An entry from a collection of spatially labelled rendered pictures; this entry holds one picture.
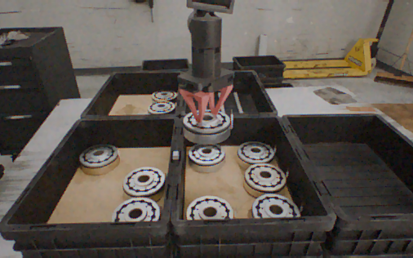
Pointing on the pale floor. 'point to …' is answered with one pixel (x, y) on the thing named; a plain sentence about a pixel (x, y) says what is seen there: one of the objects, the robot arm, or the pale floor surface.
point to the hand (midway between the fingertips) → (206, 114)
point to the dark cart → (23, 84)
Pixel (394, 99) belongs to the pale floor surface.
